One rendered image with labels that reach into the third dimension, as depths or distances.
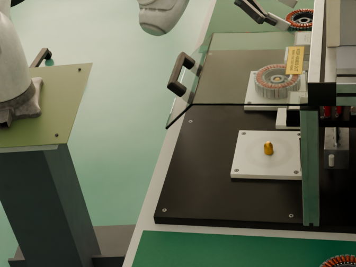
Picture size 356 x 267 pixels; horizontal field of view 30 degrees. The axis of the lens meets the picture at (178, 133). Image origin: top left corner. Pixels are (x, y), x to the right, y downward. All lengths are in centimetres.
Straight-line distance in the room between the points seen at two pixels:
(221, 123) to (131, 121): 140
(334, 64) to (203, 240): 45
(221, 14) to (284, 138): 68
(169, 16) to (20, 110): 47
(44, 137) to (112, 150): 114
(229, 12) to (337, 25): 96
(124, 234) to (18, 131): 81
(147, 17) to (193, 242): 71
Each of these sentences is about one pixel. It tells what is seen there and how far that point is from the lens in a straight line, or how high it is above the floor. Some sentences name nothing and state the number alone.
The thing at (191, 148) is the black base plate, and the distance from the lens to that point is 153.
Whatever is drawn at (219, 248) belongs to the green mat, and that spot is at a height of 75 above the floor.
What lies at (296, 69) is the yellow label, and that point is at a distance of 122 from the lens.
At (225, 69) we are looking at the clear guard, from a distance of 123.
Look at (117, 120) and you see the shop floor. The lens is 298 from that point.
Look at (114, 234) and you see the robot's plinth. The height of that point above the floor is 2.
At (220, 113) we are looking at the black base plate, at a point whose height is 77.
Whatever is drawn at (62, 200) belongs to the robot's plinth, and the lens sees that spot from 196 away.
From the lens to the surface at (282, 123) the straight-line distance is 139.
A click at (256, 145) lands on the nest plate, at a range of 149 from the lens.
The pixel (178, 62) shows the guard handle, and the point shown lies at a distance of 128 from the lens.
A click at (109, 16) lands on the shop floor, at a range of 385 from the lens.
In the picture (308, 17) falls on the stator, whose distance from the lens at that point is 198.
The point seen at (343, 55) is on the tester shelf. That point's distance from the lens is 116.
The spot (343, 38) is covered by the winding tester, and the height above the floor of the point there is 113.
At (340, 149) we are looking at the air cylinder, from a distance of 141.
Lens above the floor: 173
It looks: 38 degrees down
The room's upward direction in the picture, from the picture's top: 10 degrees counter-clockwise
